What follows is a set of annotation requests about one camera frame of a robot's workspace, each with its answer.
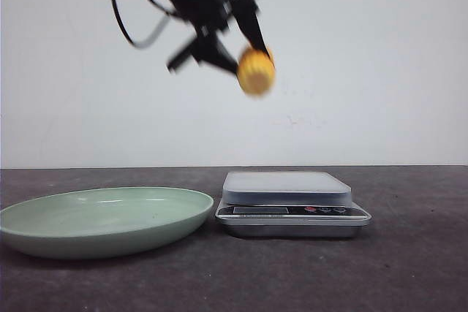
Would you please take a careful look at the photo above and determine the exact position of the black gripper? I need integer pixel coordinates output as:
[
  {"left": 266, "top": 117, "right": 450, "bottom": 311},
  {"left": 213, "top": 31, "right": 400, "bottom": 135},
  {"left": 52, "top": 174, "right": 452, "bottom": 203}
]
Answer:
[{"left": 167, "top": 0, "right": 267, "bottom": 75}]

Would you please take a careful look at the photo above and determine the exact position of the yellow corn cob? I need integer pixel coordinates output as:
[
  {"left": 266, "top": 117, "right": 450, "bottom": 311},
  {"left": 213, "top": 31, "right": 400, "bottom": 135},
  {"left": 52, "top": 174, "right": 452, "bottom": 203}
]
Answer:
[{"left": 236, "top": 47, "right": 276, "bottom": 97}]

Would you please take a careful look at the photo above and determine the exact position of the silver digital kitchen scale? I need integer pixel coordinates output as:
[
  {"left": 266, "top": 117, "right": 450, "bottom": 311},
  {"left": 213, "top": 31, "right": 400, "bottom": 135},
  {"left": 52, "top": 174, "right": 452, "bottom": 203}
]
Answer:
[{"left": 215, "top": 171, "right": 371, "bottom": 238}]

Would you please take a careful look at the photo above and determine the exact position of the green shallow plate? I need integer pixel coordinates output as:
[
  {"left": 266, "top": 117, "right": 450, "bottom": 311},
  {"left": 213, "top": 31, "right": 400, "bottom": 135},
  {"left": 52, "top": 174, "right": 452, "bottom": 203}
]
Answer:
[{"left": 1, "top": 187, "right": 214, "bottom": 260}]

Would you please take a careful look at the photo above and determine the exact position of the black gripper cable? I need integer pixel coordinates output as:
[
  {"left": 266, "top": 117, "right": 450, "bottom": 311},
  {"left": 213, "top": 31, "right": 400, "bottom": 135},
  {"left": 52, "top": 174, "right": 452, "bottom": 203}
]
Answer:
[{"left": 104, "top": 0, "right": 171, "bottom": 50}]

